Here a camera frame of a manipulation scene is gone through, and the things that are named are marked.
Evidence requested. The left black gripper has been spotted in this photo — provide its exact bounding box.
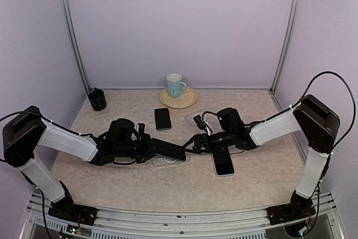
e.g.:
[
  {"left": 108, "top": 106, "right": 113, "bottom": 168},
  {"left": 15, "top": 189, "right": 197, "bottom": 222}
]
[{"left": 115, "top": 133, "right": 165, "bottom": 163}]

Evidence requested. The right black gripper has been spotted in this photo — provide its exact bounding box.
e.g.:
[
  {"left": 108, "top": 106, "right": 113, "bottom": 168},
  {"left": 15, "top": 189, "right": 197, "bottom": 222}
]
[{"left": 181, "top": 129, "right": 234, "bottom": 154}]

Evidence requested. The lilac phone case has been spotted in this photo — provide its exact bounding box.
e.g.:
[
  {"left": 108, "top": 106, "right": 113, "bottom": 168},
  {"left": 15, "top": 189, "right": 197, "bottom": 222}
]
[{"left": 211, "top": 151, "right": 235, "bottom": 178}]

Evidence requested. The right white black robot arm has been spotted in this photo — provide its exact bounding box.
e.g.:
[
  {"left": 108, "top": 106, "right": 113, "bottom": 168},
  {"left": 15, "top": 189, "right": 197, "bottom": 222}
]
[{"left": 184, "top": 95, "right": 340, "bottom": 219}]

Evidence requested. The dark phone with teal edge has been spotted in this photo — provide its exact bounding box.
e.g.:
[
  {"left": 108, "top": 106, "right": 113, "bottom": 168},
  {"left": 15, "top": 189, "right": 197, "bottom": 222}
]
[{"left": 154, "top": 108, "right": 172, "bottom": 130}]

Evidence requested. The cream round plate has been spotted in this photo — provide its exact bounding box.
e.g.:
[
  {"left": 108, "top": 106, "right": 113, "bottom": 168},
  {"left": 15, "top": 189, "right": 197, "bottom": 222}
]
[{"left": 159, "top": 87, "right": 197, "bottom": 109}]

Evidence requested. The light blue ceramic mug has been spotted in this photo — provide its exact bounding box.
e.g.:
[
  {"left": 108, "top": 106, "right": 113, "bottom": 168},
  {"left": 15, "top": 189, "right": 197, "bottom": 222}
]
[{"left": 166, "top": 73, "right": 187, "bottom": 98}]

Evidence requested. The dark green mug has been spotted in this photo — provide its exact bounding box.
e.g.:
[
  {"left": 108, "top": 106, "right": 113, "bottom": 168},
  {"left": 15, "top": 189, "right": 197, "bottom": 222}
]
[{"left": 87, "top": 88, "right": 107, "bottom": 111}]

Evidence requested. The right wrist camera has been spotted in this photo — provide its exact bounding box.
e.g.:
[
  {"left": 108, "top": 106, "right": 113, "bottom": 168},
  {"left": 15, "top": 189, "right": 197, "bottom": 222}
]
[{"left": 193, "top": 115, "right": 213, "bottom": 135}]

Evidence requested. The clear case with white ring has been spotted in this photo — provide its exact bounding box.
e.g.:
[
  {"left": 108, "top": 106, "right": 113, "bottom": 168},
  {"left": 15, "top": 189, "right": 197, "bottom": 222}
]
[{"left": 184, "top": 107, "right": 212, "bottom": 127}]

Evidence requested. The aluminium front rail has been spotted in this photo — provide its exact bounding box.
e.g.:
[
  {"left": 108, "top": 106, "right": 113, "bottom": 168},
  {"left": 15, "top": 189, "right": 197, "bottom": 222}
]
[{"left": 18, "top": 193, "right": 346, "bottom": 238}]

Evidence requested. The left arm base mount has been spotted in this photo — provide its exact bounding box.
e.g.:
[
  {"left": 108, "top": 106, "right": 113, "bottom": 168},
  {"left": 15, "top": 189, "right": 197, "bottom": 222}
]
[{"left": 48, "top": 203, "right": 98, "bottom": 226}]

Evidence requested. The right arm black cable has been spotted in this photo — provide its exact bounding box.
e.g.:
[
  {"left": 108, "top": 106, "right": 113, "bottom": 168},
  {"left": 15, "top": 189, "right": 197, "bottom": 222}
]
[{"left": 201, "top": 71, "right": 356, "bottom": 156}]

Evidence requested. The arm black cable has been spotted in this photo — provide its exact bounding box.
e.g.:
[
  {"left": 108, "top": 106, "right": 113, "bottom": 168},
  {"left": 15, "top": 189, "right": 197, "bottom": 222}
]
[
  {"left": 0, "top": 111, "right": 97, "bottom": 163},
  {"left": 201, "top": 71, "right": 356, "bottom": 156}
]

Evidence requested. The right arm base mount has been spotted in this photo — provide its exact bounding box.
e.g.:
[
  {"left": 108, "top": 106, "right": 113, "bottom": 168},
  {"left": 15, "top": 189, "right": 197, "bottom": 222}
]
[{"left": 266, "top": 192, "right": 316, "bottom": 225}]

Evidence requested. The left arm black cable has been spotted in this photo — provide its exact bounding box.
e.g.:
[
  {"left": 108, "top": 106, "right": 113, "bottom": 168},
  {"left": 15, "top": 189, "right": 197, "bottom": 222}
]
[{"left": 0, "top": 111, "right": 97, "bottom": 163}]

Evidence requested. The left aluminium corner post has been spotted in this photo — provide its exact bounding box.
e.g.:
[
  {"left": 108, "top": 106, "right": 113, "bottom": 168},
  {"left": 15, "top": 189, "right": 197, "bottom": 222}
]
[{"left": 61, "top": 0, "right": 91, "bottom": 94}]

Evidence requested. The aluminium corner post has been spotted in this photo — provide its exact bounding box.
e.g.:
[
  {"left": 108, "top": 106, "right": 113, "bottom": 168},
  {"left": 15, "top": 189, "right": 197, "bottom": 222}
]
[
  {"left": 270, "top": 0, "right": 299, "bottom": 95},
  {"left": 61, "top": 0, "right": 91, "bottom": 94}
]

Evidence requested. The right aluminium corner post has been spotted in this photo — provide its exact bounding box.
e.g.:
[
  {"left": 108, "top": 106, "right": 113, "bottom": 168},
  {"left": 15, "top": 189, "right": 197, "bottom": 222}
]
[{"left": 270, "top": 0, "right": 299, "bottom": 95}]

